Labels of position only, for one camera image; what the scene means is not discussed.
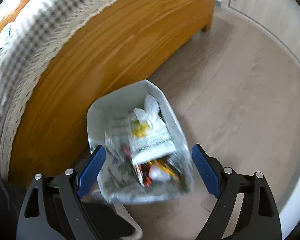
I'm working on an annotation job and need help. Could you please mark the red snack wrapper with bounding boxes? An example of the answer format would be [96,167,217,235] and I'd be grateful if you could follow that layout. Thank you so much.
[134,163,152,187]

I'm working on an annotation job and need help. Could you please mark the yellow snack wrapper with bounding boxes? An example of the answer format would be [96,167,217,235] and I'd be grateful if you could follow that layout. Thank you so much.
[148,158,181,179]

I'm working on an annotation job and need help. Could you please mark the white paper package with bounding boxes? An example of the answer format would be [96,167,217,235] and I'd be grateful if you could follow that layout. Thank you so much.
[130,119,176,165]

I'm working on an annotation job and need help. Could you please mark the white tissue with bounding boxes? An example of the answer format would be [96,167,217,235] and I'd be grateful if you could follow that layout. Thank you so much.
[133,94,160,124]

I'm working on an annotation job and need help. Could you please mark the grey trash bin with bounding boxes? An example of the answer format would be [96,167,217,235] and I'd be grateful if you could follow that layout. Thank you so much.
[87,80,194,204]

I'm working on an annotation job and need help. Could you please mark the grey slipper shoe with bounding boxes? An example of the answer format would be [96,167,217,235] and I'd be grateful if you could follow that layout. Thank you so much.
[92,189,144,240]

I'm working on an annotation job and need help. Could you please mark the brown checkered bed cover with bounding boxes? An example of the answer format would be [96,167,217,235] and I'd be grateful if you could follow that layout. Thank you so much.
[0,0,191,178]

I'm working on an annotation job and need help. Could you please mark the beige room door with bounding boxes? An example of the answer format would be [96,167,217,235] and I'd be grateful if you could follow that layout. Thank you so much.
[222,0,300,68]

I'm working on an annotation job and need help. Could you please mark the wooden bed frame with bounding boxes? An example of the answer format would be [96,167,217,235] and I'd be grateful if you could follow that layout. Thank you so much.
[0,0,217,188]

